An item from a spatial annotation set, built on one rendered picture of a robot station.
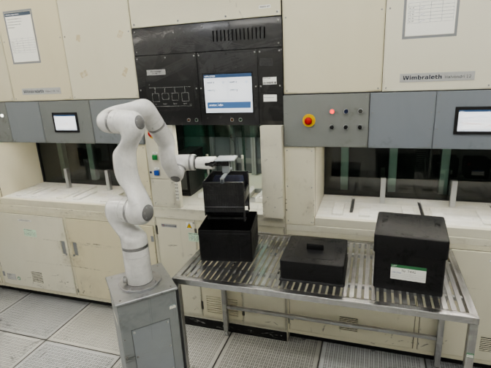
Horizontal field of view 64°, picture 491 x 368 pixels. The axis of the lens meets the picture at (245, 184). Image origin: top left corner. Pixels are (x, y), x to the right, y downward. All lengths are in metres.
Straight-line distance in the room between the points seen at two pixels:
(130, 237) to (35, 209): 1.55
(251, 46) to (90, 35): 1.00
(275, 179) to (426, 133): 0.79
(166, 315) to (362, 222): 1.14
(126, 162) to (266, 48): 0.95
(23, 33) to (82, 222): 1.29
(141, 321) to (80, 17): 1.78
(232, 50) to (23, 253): 2.30
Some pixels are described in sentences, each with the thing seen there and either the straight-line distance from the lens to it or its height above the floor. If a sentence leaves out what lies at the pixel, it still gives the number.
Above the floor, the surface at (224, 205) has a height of 1.05.
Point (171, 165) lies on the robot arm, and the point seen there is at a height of 1.27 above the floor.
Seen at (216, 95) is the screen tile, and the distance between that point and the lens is 2.25.
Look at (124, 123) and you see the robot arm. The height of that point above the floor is 1.52.
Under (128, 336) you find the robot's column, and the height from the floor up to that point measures 0.59.
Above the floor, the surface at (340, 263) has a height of 0.86.
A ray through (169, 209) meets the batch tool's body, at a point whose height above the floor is 0.86.
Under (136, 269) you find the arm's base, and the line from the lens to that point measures 1.87.
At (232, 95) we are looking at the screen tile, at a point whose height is 1.57.
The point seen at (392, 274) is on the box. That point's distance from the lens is 1.82.
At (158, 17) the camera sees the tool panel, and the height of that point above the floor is 2.00.
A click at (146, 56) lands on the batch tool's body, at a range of 2.44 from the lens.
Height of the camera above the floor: 1.71
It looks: 17 degrees down
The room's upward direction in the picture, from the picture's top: 3 degrees counter-clockwise
